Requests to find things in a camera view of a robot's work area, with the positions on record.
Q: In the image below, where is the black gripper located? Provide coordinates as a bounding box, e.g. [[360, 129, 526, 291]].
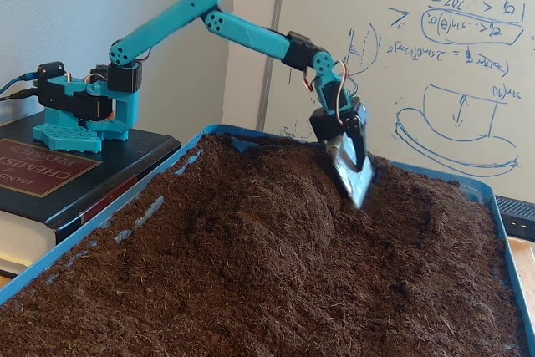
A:
[[308, 96, 376, 210]]

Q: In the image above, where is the brown soil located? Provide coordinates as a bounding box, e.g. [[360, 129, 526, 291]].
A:
[[0, 133, 530, 357]]

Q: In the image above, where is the whiteboard with blue drawings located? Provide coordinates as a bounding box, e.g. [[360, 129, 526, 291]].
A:
[[255, 0, 535, 204]]

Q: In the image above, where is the black vented box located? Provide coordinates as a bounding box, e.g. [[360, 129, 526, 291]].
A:
[[492, 194, 535, 243]]

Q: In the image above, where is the black chemistry physics handbook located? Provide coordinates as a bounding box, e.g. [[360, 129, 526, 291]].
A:
[[0, 112, 183, 278]]

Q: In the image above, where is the blue plastic tray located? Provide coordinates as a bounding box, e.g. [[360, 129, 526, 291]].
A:
[[0, 123, 535, 357]]

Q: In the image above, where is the black cable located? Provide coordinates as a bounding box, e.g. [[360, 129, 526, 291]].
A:
[[0, 89, 41, 102]]

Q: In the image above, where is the blue cable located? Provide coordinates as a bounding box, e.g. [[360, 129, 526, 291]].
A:
[[0, 74, 38, 97]]

